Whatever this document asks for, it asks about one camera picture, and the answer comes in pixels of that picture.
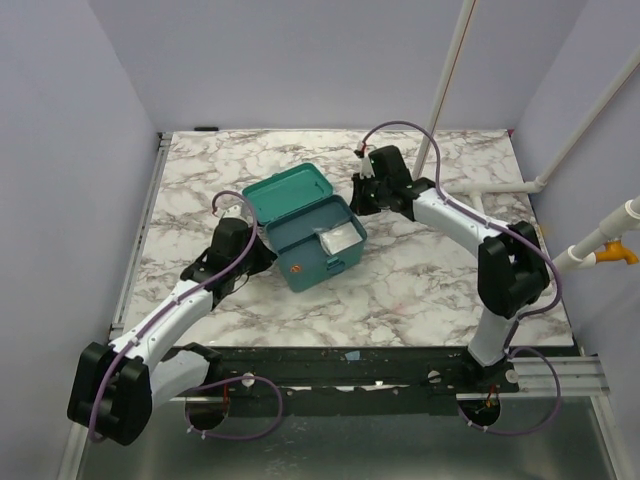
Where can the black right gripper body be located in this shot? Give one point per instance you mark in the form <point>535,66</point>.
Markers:
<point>361,195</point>

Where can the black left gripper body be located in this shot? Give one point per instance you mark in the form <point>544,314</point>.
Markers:
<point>256,261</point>

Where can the clear zip bag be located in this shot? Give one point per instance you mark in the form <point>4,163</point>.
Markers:
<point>338,238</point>

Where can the teal divided tray insert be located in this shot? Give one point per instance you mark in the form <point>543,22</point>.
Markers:
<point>292,237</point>

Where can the teal medicine kit box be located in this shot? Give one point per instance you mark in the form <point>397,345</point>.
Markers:
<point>287,191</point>

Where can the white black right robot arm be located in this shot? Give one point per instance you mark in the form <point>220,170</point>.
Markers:
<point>511,274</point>

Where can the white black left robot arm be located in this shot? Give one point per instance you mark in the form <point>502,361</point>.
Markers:
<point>118,385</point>

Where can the yellow pipe fitting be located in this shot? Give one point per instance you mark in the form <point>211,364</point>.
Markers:
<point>614,251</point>

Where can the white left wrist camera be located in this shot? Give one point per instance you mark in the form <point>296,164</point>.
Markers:
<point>238,212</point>

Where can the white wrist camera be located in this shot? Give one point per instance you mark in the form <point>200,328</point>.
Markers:
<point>366,168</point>
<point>238,212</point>

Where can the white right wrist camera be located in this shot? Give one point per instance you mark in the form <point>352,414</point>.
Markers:
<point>366,168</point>

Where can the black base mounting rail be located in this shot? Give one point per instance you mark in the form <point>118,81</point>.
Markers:
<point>350,381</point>

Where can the white PVC pipe frame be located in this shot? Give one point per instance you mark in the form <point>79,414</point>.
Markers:
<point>577,139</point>

